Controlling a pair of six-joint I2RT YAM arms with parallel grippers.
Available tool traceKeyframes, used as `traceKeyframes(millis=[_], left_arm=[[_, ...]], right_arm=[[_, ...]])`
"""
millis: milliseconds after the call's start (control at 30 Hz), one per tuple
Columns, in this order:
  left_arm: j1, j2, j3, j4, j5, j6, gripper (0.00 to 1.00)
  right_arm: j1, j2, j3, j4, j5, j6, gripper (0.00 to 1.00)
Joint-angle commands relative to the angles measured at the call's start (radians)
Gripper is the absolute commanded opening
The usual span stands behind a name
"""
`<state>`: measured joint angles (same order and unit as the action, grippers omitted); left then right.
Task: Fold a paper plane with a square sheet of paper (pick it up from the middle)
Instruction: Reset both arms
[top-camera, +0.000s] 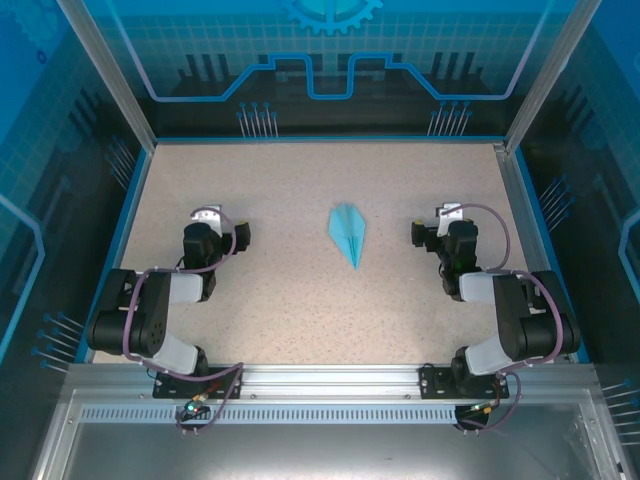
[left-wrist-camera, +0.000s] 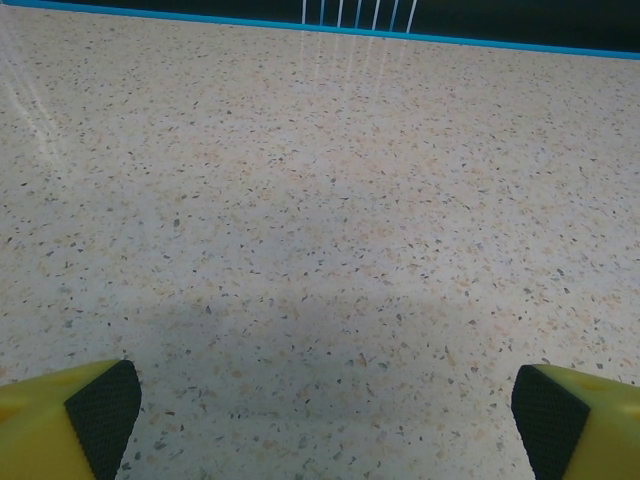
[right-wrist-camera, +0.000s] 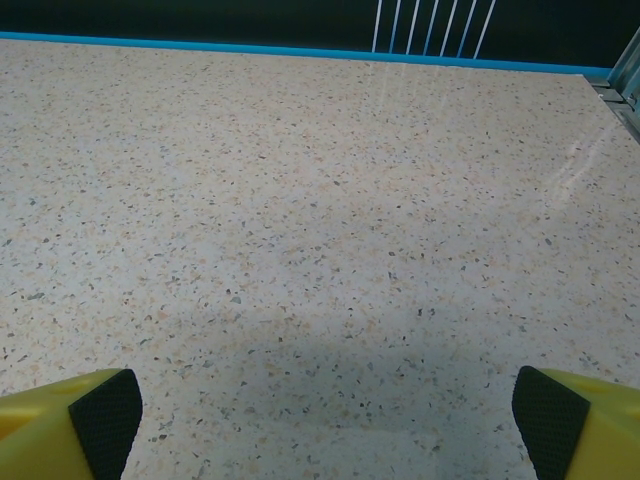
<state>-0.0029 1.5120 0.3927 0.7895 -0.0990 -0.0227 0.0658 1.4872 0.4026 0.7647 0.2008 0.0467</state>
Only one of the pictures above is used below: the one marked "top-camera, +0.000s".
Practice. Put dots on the light blue paper sheet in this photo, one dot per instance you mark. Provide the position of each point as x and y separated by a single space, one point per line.
347 230

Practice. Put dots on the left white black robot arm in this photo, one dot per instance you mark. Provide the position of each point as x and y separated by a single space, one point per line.
150 310

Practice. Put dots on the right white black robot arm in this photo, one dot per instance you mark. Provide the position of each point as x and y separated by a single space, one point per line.
520 320

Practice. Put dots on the steel sheet tray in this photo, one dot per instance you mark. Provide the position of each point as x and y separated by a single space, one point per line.
320 450

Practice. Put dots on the aluminium side rail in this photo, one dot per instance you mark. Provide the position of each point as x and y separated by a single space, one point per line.
527 235

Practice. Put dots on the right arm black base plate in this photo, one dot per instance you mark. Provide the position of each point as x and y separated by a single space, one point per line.
432 387

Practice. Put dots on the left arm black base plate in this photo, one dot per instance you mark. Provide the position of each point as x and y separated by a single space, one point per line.
165 390

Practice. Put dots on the aluminium mounting rail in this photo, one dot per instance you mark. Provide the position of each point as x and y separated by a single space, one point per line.
330 380

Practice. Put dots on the aluminium frame post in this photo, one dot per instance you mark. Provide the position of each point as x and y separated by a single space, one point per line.
550 75
111 75

